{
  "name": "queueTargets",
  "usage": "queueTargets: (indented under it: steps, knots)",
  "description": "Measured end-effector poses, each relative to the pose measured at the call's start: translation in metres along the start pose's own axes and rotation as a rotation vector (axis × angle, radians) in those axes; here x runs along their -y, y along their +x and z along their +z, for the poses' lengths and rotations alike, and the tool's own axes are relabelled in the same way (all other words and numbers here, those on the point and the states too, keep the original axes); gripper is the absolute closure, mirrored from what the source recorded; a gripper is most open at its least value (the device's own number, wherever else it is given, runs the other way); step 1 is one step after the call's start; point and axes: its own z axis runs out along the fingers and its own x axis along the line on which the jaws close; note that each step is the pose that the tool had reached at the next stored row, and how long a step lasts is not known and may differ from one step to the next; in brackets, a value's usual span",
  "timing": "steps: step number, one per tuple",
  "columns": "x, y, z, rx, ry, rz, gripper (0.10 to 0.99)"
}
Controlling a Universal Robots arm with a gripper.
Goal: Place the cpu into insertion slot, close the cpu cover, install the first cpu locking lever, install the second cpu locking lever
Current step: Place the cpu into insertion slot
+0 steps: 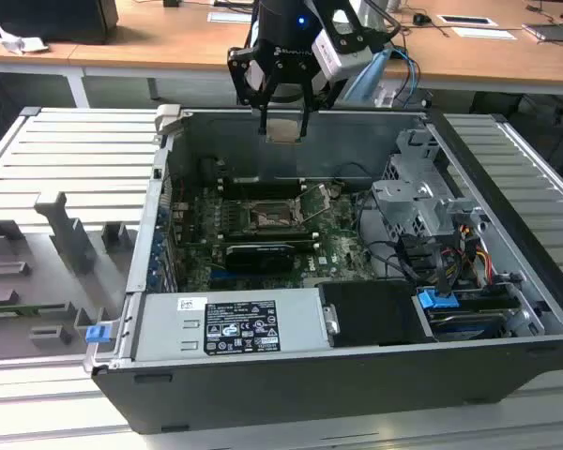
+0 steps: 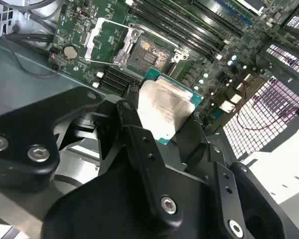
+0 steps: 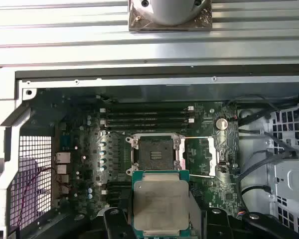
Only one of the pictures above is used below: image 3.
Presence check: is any black PC case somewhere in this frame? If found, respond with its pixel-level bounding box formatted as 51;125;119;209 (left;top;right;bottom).
0;65;299;239

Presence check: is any round coin cell battery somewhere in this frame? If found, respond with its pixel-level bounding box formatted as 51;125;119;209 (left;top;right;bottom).
215;118;229;130

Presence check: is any thick black case cable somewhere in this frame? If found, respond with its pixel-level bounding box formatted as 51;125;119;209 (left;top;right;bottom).
238;107;275;126

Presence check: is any metal socket cover frame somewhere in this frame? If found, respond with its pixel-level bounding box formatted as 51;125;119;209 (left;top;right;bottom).
175;135;219;178

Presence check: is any brown square base plate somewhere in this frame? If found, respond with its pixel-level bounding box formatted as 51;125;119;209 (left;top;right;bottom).
128;0;213;32

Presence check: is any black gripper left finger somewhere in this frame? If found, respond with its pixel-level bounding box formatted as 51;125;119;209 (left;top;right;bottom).
72;192;137;239

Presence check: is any green motherboard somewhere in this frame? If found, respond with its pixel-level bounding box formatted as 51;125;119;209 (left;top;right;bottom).
51;98;241;225

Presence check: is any silver metal drive cage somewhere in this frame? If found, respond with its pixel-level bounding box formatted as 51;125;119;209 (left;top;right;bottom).
265;101;299;239

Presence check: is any CPU socket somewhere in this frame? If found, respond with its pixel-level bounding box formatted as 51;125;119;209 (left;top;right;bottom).
126;133;187;175

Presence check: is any silver-topped green CPU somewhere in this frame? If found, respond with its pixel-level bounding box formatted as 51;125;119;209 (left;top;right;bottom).
131;169;191;238

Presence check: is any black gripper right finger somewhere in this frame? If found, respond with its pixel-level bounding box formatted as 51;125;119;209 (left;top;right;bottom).
189;196;299;239

